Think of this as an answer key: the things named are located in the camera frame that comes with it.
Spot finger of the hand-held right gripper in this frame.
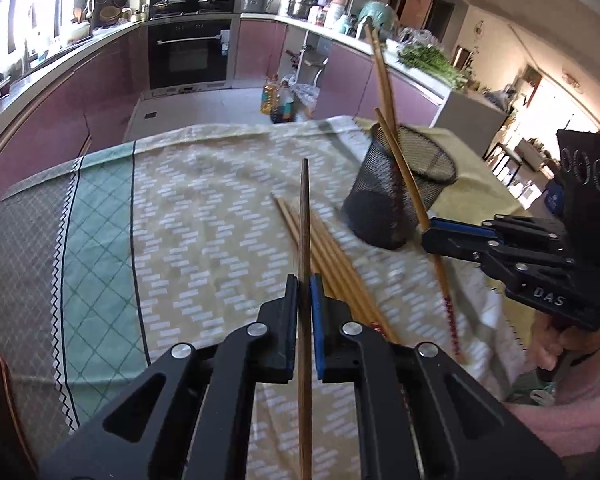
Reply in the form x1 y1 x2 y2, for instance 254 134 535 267
421 231 600 332
431 215 570 257

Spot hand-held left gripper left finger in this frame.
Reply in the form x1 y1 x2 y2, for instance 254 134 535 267
39 274 301 480

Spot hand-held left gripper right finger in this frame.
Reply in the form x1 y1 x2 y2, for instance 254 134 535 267
309 274 566 480

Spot bundle of wooden chopsticks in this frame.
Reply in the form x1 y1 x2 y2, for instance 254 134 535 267
271 193 402 345

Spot red patterned wooden chopstick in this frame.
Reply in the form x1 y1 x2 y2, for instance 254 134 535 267
363 21 406 246
374 108 468 365

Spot black mesh utensil holder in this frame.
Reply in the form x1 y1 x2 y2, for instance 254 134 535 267
342 124 459 251

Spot dark brown wooden chopstick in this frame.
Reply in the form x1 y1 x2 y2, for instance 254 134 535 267
298 158 314 480

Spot person's right forearm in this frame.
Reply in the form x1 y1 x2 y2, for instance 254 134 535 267
502 355 600 458

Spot person's right hand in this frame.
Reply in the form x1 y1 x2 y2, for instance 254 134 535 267
529 311 600 398

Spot white cabinet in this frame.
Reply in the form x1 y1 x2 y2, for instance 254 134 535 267
432 91 510 161

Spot beige green patterned tablecloth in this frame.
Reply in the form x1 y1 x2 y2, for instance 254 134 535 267
0 115 531 480

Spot bunch of green vegetables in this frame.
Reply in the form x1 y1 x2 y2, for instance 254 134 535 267
396 42 470 90

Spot pink lower kitchen cabinets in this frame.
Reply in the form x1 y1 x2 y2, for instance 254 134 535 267
232 17 448 123
0 25 149 231

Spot clear plastic counter bag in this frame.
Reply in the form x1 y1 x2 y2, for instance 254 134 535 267
399 26 448 50

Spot clear plastic floor bag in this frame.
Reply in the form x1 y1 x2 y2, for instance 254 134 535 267
291 82 322 117

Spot dark cooking oil bottle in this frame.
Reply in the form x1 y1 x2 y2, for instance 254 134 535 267
279 80 297 124

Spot teal air fryer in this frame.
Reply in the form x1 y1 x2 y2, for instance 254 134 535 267
358 2 400 39

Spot yellow cooking oil bottle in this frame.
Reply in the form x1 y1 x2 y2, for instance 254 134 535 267
260 76 281 116

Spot steel stockpot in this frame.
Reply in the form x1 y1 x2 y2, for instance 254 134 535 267
287 0 319 19

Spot black built-in oven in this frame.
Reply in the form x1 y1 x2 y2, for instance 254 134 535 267
147 17 234 90

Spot kitchen window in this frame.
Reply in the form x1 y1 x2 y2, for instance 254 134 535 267
2 0 81 56

